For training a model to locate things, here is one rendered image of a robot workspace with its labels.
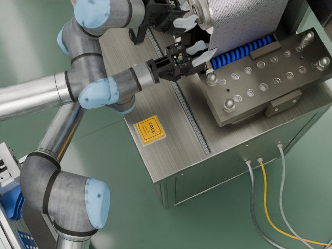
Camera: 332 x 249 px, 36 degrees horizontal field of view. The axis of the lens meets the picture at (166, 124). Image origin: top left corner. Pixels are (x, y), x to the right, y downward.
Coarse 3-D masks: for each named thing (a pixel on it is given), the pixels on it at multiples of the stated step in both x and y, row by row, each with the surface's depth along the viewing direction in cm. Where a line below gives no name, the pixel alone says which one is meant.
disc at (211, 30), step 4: (204, 0) 133; (208, 4) 131; (208, 8) 132; (208, 12) 134; (212, 16) 133; (212, 20) 133; (212, 24) 135; (212, 28) 136; (208, 32) 142; (212, 32) 138
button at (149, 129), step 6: (144, 120) 164; (150, 120) 164; (156, 120) 164; (138, 126) 163; (144, 126) 163; (150, 126) 163; (156, 126) 163; (144, 132) 163; (150, 132) 163; (156, 132) 163; (162, 132) 163; (144, 138) 162; (150, 138) 162; (156, 138) 163
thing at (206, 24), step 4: (196, 0) 135; (200, 0) 133; (200, 4) 133; (204, 4) 133; (200, 8) 134; (204, 8) 133; (204, 12) 133; (204, 16) 134; (208, 16) 134; (204, 20) 135; (208, 20) 135; (200, 24) 141; (204, 24) 137; (208, 24) 136; (204, 28) 139; (208, 28) 139
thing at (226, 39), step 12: (264, 12) 143; (276, 12) 147; (240, 24) 144; (252, 24) 147; (264, 24) 151; (276, 24) 156; (216, 36) 144; (228, 36) 148; (240, 36) 152; (252, 36) 156; (264, 36) 161; (228, 48) 157
